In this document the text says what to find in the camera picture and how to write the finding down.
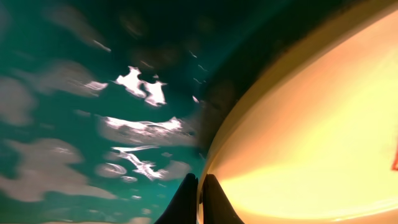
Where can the yellow-green rimmed plate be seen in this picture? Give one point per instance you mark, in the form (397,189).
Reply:
(314,140)

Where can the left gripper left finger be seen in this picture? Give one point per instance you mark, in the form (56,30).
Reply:
(182,209)

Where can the teal plastic tray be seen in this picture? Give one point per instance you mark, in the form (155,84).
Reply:
(107,105)

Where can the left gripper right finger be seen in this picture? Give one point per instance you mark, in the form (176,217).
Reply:
(216,206)

